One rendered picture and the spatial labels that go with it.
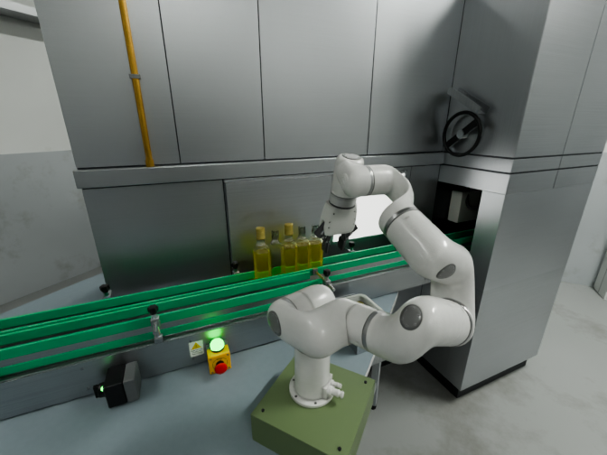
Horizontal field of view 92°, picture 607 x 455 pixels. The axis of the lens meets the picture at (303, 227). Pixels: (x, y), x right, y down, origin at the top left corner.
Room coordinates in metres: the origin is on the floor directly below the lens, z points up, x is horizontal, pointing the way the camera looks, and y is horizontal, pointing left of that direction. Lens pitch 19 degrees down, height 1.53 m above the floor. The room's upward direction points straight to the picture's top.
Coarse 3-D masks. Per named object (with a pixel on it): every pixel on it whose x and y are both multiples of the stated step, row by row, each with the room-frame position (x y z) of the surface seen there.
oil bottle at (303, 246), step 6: (294, 240) 1.13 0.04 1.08; (300, 240) 1.11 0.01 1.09; (306, 240) 1.11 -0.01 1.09; (300, 246) 1.09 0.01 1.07; (306, 246) 1.11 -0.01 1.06; (300, 252) 1.09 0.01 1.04; (306, 252) 1.11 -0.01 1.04; (300, 258) 1.09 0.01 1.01; (306, 258) 1.11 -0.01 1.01; (300, 264) 1.09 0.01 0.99; (306, 264) 1.11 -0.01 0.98; (300, 270) 1.09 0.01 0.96
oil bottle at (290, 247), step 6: (288, 246) 1.08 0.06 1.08; (294, 246) 1.09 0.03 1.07; (288, 252) 1.07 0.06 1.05; (294, 252) 1.09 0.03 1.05; (288, 258) 1.07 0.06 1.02; (294, 258) 1.09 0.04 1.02; (288, 264) 1.07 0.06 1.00; (294, 264) 1.09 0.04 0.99; (288, 270) 1.07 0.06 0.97; (294, 270) 1.08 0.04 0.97
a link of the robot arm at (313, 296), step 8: (304, 288) 0.63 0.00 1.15; (312, 288) 0.63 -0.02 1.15; (320, 288) 0.63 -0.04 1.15; (328, 288) 0.64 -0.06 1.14; (288, 296) 0.59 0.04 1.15; (296, 296) 0.59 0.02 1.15; (304, 296) 0.60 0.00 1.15; (312, 296) 0.60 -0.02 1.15; (320, 296) 0.61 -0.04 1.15; (328, 296) 0.62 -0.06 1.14; (296, 304) 0.57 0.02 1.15; (304, 304) 0.57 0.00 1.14; (312, 304) 0.58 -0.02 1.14; (320, 304) 0.59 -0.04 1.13
